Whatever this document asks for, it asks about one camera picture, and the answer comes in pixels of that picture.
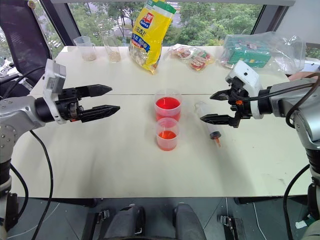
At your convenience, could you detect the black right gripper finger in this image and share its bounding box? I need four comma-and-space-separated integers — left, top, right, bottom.
200, 113, 236, 126
209, 89, 233, 101

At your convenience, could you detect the dark rounded right robot leg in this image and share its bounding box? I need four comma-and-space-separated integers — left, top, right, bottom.
173, 203, 208, 240

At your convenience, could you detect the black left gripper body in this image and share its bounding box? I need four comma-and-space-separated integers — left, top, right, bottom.
54, 87, 85, 123

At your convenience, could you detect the yellow oat bag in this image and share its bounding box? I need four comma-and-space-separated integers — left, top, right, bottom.
128, 0, 177, 76

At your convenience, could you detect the clear plastic syringe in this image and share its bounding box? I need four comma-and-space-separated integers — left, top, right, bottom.
194, 100, 223, 148

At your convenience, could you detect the clear bag with green box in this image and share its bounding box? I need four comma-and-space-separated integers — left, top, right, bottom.
219, 31, 307, 75

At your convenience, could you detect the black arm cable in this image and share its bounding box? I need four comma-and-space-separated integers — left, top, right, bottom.
231, 74, 320, 240
0, 65, 54, 240

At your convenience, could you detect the small cup red liquid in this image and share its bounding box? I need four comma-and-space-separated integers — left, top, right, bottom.
155, 117, 181, 151

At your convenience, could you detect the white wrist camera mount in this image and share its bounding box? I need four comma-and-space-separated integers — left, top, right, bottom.
225, 60, 265, 119
41, 59, 69, 125

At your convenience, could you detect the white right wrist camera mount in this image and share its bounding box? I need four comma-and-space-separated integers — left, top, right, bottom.
225, 60, 265, 119

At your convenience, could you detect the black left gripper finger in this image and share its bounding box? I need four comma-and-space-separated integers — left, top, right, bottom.
80, 105, 121, 123
75, 84, 113, 100

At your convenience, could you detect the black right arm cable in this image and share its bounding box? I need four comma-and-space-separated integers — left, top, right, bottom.
231, 74, 320, 240

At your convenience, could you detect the large cup red liquid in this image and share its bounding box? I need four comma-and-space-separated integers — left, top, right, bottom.
154, 88, 183, 124

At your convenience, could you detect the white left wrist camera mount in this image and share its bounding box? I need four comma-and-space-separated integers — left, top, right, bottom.
41, 59, 69, 125

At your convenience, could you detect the black mesh office chair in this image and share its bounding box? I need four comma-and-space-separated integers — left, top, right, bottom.
0, 6, 52, 100

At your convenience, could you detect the clear bag of snack packets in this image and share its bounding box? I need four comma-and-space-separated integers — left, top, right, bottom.
167, 43, 216, 72

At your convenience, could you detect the clear plastic beaker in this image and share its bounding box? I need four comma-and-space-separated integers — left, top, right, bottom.
101, 32, 122, 63

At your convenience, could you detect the clear measuring cup with handle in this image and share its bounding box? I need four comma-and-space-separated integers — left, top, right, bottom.
73, 35, 98, 62

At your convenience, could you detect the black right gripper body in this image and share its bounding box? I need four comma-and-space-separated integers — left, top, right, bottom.
228, 83, 252, 129

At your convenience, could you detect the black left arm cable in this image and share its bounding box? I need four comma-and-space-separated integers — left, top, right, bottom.
0, 65, 54, 240

